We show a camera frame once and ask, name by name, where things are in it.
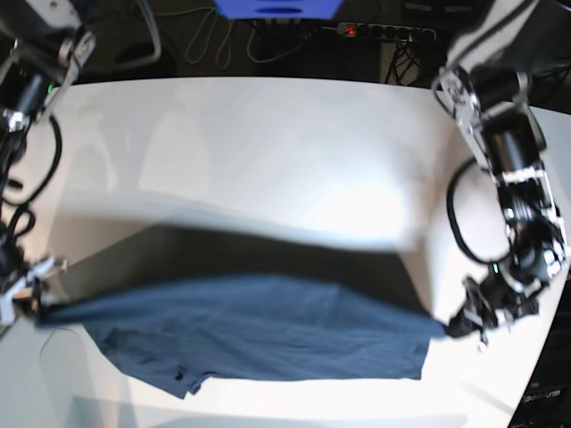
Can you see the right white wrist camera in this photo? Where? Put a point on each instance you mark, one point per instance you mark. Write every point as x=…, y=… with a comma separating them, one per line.
x=7, y=309

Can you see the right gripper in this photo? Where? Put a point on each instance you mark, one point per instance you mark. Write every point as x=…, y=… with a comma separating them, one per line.
x=28, y=283

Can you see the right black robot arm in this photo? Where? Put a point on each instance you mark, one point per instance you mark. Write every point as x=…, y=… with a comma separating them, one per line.
x=52, y=41

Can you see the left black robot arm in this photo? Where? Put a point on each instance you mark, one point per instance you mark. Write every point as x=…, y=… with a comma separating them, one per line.
x=484, y=87

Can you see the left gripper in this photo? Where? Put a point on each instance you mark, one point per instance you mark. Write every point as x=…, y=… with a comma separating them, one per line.
x=490, y=306

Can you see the black power strip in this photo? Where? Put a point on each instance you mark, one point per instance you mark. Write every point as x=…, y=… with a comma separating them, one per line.
x=386, y=33

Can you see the blue plastic box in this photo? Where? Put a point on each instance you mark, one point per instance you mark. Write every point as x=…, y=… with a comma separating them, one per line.
x=278, y=9

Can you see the dark blue t-shirt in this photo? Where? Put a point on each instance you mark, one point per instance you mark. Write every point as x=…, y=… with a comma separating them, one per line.
x=176, y=335

